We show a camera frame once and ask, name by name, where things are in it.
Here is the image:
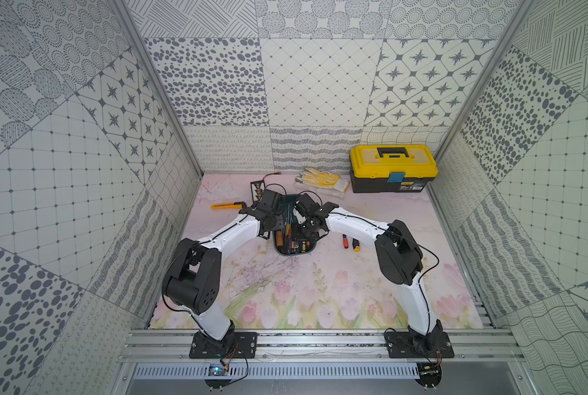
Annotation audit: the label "teal plastic storage tray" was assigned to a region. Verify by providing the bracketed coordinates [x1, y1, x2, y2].
[272, 194, 317, 256]

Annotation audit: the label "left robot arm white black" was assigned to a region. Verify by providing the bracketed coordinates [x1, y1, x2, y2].
[162, 189, 286, 342]

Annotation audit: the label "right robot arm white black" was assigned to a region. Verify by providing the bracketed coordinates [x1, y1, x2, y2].
[294, 194, 443, 344]

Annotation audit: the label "yellow work gloves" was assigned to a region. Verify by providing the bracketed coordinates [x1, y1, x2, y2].
[295, 168, 350, 194]

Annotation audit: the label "orange utility knife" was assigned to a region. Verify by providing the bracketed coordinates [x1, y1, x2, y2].
[211, 202, 247, 210]

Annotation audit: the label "yellow black toolbox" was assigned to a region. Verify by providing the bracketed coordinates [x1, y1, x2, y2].
[350, 145, 439, 194]

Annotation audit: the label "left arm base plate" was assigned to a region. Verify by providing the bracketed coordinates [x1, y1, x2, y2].
[190, 331, 259, 360]

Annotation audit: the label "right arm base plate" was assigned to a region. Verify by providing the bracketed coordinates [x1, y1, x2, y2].
[384, 329, 455, 360]

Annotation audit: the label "aluminium rail frame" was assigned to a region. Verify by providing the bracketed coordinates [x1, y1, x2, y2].
[118, 329, 524, 363]

